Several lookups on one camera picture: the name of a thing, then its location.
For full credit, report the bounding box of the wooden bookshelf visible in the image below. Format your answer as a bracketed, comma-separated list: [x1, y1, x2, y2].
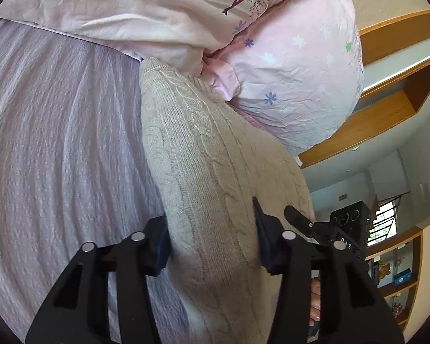
[365, 226, 424, 335]

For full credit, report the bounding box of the lavender textured bed sheet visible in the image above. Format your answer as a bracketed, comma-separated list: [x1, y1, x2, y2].
[0, 18, 190, 344]

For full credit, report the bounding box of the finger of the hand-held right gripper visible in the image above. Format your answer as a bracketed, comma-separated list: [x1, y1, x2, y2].
[284, 206, 332, 246]

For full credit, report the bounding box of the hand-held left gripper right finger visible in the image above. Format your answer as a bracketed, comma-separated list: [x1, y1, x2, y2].
[253, 197, 405, 344]

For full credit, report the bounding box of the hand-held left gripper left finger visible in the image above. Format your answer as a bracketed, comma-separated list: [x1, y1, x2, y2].
[25, 213, 171, 344]

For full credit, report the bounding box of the wooden headboard shelf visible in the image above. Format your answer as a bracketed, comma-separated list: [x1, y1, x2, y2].
[298, 10, 430, 168]

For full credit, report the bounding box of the person's right hand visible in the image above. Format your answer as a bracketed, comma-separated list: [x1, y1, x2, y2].
[309, 279, 322, 326]

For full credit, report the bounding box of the beige cable-knit sweater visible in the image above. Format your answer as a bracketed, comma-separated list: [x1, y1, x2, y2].
[139, 56, 316, 344]

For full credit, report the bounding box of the pink flower-print pillow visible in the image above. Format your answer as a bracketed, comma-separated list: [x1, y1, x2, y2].
[201, 0, 366, 157]

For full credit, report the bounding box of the blue box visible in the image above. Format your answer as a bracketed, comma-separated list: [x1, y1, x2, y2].
[393, 268, 413, 286]

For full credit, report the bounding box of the barred window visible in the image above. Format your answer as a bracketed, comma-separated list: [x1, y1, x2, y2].
[366, 201, 402, 247]

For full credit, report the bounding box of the pink tree-print quilt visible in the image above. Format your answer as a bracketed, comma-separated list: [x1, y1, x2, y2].
[0, 0, 323, 77]

